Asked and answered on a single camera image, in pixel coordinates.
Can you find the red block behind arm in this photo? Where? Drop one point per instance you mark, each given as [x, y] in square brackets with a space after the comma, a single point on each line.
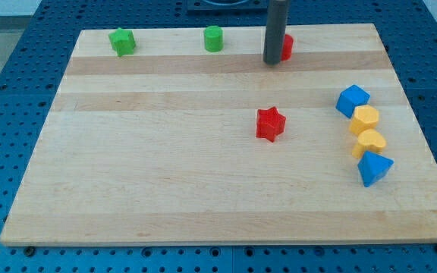
[287, 47]

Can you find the blue triangle block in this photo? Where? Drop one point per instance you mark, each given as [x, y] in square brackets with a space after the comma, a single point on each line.
[373, 167]

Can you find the wooden board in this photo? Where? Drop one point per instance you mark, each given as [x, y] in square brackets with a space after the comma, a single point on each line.
[159, 148]

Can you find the red star block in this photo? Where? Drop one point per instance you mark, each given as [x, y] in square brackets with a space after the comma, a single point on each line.
[269, 123]

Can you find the green cylinder block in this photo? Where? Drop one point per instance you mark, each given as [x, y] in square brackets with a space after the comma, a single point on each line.
[213, 38]

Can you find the green star block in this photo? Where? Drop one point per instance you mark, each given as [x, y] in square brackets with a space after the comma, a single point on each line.
[122, 42]

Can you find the blue cube block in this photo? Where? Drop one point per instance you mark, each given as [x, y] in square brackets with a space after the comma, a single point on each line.
[350, 98]

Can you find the yellow hexagon block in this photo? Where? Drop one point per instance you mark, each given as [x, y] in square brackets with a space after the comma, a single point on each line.
[364, 117]

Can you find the yellow heart block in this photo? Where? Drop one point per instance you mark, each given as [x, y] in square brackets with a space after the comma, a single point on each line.
[369, 140]

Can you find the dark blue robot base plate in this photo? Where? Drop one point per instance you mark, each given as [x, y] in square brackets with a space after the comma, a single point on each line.
[227, 6]

